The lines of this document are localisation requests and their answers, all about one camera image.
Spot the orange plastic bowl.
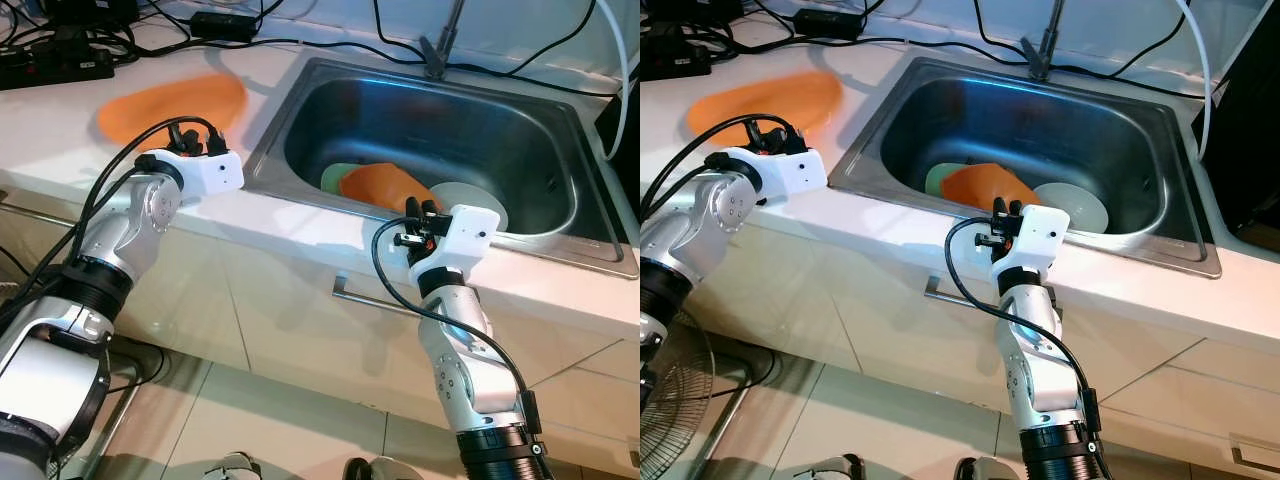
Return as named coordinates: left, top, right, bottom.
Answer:
left=940, top=163, right=1042, bottom=212
left=338, top=163, right=442, bottom=214

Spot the orange plastic plate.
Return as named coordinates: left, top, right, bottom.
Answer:
left=97, top=73, right=249, bottom=142
left=687, top=70, right=845, bottom=142

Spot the white bowl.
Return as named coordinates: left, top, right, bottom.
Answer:
left=430, top=182, right=510, bottom=234
left=1033, top=182, right=1110, bottom=234

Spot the stainless steel sink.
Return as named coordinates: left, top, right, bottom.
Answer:
left=243, top=57, right=640, bottom=280
left=828, top=55, right=1224, bottom=280

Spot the black power strip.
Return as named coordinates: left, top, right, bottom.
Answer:
left=0, top=40, right=115, bottom=92
left=640, top=38, right=714, bottom=82

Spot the small black power brick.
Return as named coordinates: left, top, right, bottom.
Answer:
left=190, top=12, right=260, bottom=44
left=793, top=8, right=867, bottom=42

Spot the black box appliance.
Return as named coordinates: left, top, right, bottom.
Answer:
left=597, top=85, right=641, bottom=217
left=1190, top=30, right=1280, bottom=237

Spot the metal faucet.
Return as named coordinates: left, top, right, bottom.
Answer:
left=1020, top=0, right=1072, bottom=82
left=420, top=0, right=472, bottom=80

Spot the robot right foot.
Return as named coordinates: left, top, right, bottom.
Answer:
left=344, top=456, right=398, bottom=480
left=953, top=456, right=1013, bottom=480

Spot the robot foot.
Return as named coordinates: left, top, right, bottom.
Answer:
left=798, top=454, right=868, bottom=480
left=953, top=456, right=1013, bottom=480
left=203, top=452, right=263, bottom=480
left=344, top=456, right=398, bottom=480

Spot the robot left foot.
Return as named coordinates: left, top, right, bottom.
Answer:
left=203, top=452, right=263, bottom=480
left=798, top=454, right=868, bottom=480

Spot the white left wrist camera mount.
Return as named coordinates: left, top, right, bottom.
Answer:
left=725, top=147, right=830, bottom=207
left=170, top=150, right=245, bottom=207

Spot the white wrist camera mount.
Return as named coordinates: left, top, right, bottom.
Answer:
left=990, top=205, right=1072, bottom=282
left=725, top=147, right=830, bottom=207
left=170, top=150, right=245, bottom=207
left=410, top=205, right=502, bottom=287

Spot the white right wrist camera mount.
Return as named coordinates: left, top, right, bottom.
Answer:
left=990, top=205, right=1072, bottom=282
left=410, top=205, right=502, bottom=287

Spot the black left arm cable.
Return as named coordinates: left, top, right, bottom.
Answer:
left=640, top=113, right=802, bottom=223
left=0, top=115, right=223, bottom=333

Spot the metal drawer handle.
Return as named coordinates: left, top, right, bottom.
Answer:
left=0, top=204, right=77, bottom=230
left=925, top=277, right=1002, bottom=313
left=333, top=275, right=422, bottom=322

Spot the thin black power brick cable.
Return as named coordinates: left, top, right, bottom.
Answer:
left=255, top=35, right=431, bottom=66
left=864, top=34, right=1032, bottom=64

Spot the thick black hanging cable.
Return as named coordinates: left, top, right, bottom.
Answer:
left=372, top=0, right=430, bottom=63
left=972, top=0, right=1030, bottom=62

